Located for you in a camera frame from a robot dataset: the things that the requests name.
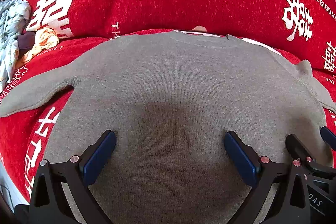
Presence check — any grey knit sweater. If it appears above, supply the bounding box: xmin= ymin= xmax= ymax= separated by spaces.
xmin=1 ymin=31 xmax=334 ymax=223

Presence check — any red wedding blanket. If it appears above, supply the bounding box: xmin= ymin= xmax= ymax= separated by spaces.
xmin=0 ymin=28 xmax=336 ymax=204

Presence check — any dark purple garment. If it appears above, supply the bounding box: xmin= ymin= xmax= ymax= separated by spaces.
xmin=18 ymin=31 xmax=35 ymax=59

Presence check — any orange garment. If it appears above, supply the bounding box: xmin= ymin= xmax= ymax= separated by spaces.
xmin=15 ymin=28 xmax=59 ymax=69

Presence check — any light blue floral quilt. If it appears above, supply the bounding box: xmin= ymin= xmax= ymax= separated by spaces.
xmin=0 ymin=0 xmax=31 ymax=91

